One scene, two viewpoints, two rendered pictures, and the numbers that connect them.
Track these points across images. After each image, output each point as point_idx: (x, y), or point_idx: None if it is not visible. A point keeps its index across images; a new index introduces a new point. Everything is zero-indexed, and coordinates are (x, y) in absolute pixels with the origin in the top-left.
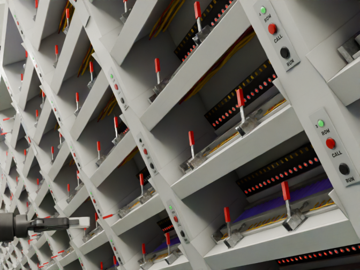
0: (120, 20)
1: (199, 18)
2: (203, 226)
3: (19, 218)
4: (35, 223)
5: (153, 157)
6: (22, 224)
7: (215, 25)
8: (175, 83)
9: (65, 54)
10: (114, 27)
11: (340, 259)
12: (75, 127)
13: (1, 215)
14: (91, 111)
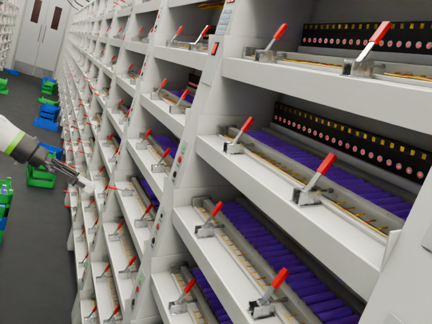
0: (231, 109)
1: (273, 290)
2: (151, 314)
3: (39, 153)
4: (48, 167)
5: (158, 240)
6: (38, 161)
7: (281, 301)
8: (209, 269)
9: (177, 55)
10: (221, 114)
11: None
12: (144, 100)
13: (26, 141)
14: (159, 119)
